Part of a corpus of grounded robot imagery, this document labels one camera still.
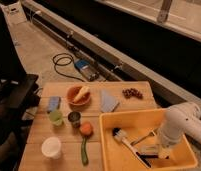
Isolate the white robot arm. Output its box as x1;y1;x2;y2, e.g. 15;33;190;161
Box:
157;102;201;159

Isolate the bunch of dark grapes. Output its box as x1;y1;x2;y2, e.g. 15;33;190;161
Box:
122;88;143;99

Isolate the yellow banana piece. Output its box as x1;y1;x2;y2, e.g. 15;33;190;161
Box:
73;86;90;103

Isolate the orange bowl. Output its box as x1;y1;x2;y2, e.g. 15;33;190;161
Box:
67;86;90;106

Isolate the orange carrot toy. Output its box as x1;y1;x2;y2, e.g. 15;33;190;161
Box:
79;122;93;136

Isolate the grey block eraser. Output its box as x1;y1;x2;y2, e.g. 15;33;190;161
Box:
140;145;159;156

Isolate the blue sponge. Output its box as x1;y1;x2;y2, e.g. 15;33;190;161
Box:
47;96;61;113

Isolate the metal fork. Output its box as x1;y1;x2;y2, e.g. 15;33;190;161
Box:
130;131;157;146

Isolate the blue power box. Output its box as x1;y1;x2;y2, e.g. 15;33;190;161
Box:
74;59;99;81

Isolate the black side furniture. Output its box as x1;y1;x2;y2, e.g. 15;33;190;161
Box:
0;74;40;148

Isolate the green cup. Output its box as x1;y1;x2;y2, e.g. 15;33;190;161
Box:
49;110;63;126

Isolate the white cup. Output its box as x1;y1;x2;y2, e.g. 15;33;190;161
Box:
41;137;62;159

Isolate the yellow plastic tray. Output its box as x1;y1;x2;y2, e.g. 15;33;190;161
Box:
99;109;198;171

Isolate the small metal cup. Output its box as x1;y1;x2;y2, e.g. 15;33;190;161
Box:
68;111;81;128

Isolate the green chili pepper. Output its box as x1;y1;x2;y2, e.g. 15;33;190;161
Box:
81;136;89;166

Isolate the black white dish brush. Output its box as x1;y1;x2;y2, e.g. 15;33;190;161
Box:
112;127;151;168

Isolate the blue grey cloth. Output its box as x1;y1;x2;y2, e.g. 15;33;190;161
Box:
101;90;119;113

